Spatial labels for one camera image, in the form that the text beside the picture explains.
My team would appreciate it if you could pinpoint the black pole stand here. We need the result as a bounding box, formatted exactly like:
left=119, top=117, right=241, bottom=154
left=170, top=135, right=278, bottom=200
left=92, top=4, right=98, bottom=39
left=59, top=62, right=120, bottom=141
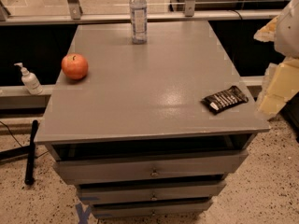
left=0, top=120, right=38, bottom=186

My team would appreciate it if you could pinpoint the black cable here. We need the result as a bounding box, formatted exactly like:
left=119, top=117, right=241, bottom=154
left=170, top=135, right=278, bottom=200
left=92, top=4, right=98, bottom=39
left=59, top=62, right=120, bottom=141
left=0, top=120, right=24, bottom=148

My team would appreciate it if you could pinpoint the red apple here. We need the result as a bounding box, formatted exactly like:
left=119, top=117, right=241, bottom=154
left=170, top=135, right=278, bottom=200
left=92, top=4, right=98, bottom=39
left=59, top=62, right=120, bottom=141
left=61, top=53, right=88, bottom=80

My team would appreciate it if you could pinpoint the middle grey drawer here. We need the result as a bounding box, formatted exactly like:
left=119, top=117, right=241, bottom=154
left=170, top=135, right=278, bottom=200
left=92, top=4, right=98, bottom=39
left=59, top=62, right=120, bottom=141
left=77, top=181, right=226, bottom=204

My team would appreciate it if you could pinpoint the grey drawer cabinet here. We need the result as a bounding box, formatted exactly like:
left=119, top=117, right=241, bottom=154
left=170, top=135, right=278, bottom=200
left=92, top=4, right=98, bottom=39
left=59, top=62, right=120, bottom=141
left=34, top=20, right=271, bottom=220

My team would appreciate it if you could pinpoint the top grey drawer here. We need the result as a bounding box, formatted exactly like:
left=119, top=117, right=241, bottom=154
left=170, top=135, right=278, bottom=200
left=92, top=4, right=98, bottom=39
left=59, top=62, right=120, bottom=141
left=54, top=149, right=249, bottom=185

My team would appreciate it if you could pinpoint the metal railing frame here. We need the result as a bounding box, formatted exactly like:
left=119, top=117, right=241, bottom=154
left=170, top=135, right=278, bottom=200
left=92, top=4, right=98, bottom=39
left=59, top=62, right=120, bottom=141
left=0, top=0, right=291, bottom=25

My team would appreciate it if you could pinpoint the grey drawer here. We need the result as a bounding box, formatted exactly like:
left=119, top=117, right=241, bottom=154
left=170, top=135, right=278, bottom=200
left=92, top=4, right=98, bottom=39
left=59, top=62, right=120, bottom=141
left=92, top=198, right=212, bottom=219
left=77, top=181, right=226, bottom=204
left=54, top=149, right=249, bottom=185

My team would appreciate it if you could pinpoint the black snack bar wrapper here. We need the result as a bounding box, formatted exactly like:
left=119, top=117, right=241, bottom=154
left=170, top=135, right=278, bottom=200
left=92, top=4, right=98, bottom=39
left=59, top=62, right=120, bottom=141
left=202, top=86, right=249, bottom=115

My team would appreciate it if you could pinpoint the bottom grey drawer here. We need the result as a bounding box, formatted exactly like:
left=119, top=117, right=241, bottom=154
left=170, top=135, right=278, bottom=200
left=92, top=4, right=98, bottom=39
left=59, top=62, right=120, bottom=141
left=92, top=198, right=212, bottom=219

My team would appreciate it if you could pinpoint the white pump dispenser bottle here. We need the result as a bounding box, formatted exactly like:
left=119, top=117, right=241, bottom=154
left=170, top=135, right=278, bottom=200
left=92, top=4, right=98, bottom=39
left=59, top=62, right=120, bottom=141
left=15, top=63, right=43, bottom=95

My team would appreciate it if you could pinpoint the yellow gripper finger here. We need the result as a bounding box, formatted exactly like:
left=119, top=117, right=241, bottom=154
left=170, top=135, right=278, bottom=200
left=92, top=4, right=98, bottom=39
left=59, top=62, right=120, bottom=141
left=253, top=17, right=278, bottom=42
left=257, top=58, right=299, bottom=116

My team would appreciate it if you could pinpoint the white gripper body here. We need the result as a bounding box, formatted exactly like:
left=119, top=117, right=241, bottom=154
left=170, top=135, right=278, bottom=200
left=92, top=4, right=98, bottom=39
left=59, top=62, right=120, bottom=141
left=274, top=0, right=299, bottom=58

